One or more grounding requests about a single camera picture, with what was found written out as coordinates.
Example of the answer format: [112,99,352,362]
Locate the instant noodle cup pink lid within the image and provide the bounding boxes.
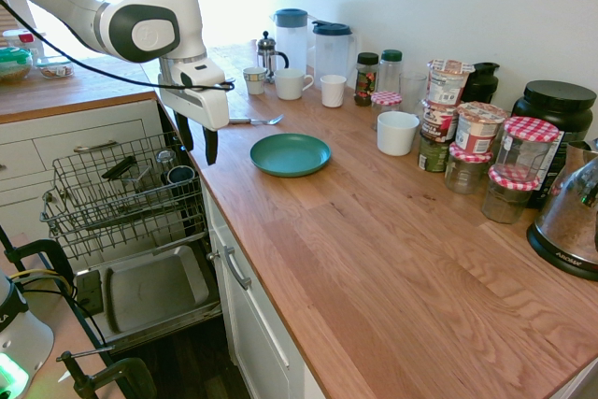
[454,100,509,153]

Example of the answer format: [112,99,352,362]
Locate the metal drawer handle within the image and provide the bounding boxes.
[73,138,121,154]

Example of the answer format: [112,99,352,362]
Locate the small clear snack container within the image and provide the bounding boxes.
[36,56,76,79]

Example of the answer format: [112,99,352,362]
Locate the teal round plate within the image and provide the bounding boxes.
[249,133,333,179]

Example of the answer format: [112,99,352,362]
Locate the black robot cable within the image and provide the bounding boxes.
[0,0,236,93]

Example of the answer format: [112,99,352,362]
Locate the open dishwasher door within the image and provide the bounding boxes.
[73,240,224,354]

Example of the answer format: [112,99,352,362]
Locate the large white cup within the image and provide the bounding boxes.
[376,110,421,158]

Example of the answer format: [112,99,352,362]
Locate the wire dishwasher rack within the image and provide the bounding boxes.
[38,129,210,264]

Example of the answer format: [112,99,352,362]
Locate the clear drinking glass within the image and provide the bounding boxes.
[399,71,429,116]

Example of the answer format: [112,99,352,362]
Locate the glass french press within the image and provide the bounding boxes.
[255,30,291,85]

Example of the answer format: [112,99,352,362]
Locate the instant noodle cup white label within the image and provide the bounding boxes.
[426,58,477,107]

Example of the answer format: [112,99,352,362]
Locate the large jar red checkered lid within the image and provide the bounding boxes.
[492,115,561,184]

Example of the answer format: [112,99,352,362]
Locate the black shaker bottle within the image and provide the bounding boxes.
[459,61,502,107]

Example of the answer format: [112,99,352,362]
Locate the black protein powder tub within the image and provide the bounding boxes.
[510,79,598,209]

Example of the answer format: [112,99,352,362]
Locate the wide pitcher dark lid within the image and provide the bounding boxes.
[311,20,359,83]

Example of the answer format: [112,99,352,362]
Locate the metal cabinet handle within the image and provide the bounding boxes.
[219,245,253,292]

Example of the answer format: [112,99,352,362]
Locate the tall pitcher teal lid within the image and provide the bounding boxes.
[272,7,310,80]

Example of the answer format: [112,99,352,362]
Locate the white mug with handle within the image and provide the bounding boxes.
[273,67,316,102]

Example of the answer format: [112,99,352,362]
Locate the dark spice jar black lid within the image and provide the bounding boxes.
[352,51,380,107]

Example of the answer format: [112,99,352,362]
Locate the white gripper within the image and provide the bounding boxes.
[157,57,234,166]

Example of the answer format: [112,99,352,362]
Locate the black clamp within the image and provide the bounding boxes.
[0,224,77,298]
[55,345,159,399]

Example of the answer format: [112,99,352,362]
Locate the green instant noodle cup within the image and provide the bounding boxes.
[416,131,452,174]

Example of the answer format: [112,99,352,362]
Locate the stainless steel electric kettle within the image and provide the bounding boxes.
[526,136,598,283]

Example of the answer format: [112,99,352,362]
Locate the food container green lid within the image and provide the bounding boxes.
[0,47,35,85]

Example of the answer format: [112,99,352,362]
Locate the patterned small mug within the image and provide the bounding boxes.
[242,66,269,96]

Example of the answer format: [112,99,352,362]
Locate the silver metal fork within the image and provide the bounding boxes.
[228,113,286,127]

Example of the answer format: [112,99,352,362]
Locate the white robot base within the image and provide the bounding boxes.
[0,271,56,399]

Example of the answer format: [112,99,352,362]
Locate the small jar red checkered lid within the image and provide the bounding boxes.
[370,91,404,133]

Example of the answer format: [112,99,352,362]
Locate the plastic container red lid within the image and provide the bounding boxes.
[1,29,47,60]

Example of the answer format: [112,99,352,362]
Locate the instant noodle cup red label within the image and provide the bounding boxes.
[420,99,460,144]

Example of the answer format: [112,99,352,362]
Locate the clear jar green lid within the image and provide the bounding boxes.
[378,48,405,94]

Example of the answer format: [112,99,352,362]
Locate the clear glass in rack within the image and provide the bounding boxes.
[154,149,177,177]

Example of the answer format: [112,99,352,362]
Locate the white ribbed cup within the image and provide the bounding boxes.
[320,73,349,109]

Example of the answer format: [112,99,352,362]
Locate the black utensil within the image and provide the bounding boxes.
[100,155,138,181]

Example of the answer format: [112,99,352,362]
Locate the glass jar red checkered lid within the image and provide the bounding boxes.
[443,141,495,196]
[480,166,541,225]

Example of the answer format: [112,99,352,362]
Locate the dark teal cup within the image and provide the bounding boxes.
[166,164,196,186]

